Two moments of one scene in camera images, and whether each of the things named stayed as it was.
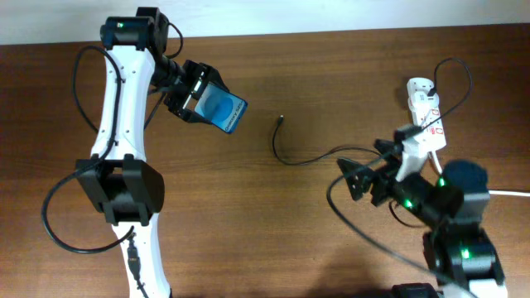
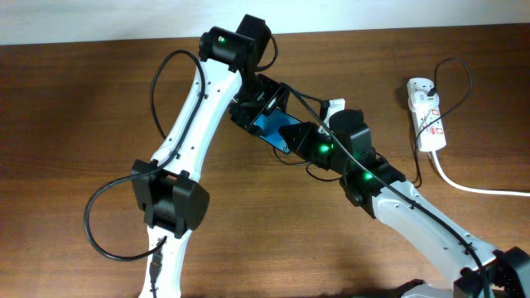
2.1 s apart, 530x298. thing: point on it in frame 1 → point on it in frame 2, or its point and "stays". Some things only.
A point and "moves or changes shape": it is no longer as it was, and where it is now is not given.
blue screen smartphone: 221,107 moves or changes shape
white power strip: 432,136 stays
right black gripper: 377,185 → 304,139
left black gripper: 203,73 → 245,117
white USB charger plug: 420,100 stays
